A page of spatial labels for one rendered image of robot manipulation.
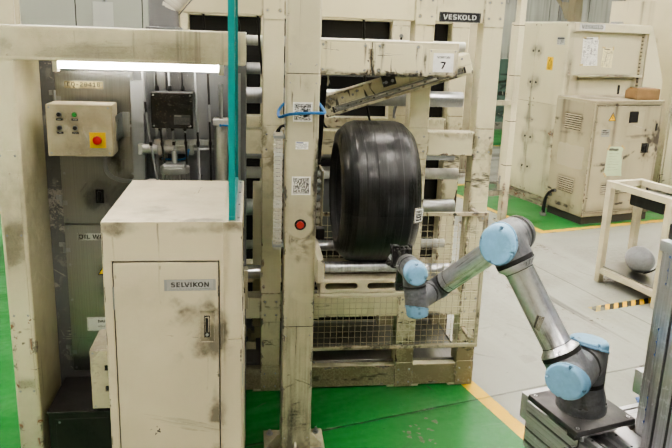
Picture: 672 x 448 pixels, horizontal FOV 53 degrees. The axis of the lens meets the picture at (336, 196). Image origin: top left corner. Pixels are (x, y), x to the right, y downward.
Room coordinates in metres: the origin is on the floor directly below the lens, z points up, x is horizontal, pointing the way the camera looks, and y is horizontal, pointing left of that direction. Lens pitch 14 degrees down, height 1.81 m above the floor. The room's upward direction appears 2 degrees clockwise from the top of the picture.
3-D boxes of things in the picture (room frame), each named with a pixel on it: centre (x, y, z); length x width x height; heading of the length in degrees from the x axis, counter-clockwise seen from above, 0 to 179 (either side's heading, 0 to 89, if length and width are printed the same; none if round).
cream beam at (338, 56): (3.00, -0.19, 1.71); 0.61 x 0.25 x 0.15; 98
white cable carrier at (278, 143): (2.59, 0.23, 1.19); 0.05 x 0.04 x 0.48; 8
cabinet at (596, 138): (6.93, -2.79, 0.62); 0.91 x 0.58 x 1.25; 112
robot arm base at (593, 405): (1.86, -0.78, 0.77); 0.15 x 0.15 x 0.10
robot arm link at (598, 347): (1.85, -0.77, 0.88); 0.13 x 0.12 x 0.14; 143
